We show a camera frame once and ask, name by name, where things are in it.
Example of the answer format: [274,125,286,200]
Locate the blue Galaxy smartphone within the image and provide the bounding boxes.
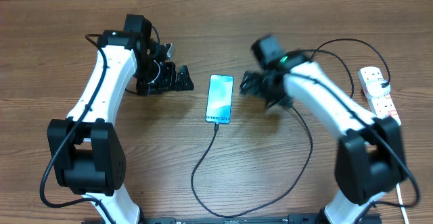
[205,74,234,124]

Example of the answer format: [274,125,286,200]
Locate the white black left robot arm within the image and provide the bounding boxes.
[39,14,194,223]

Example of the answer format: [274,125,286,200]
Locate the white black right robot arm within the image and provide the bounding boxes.
[240,35,421,223]

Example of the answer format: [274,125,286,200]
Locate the white charger plug adapter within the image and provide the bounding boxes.
[365,80,391,99]

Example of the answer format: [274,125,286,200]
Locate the white power strip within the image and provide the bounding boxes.
[358,66,401,125]

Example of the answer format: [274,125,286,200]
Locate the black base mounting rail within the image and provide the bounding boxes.
[81,212,383,224]

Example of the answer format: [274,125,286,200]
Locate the white power strip cord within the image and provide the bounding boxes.
[395,183,410,224]

